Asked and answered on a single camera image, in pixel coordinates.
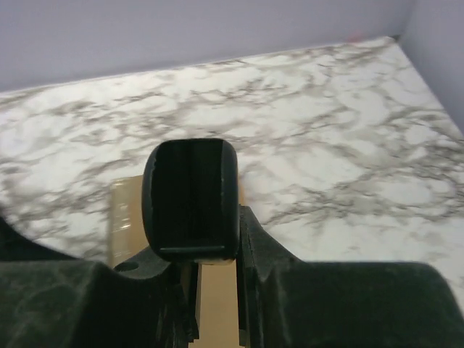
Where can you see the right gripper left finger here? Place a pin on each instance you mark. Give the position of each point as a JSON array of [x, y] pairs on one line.
[[142, 302]]

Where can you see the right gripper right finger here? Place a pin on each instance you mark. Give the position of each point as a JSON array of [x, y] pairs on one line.
[[287, 302]]

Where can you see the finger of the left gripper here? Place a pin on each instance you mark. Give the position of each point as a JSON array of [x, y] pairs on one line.
[[15, 247]]

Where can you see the brown cardboard express box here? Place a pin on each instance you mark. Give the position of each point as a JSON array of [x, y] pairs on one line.
[[218, 312]]

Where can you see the orange utility knife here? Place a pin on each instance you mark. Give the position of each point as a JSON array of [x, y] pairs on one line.
[[190, 200]]

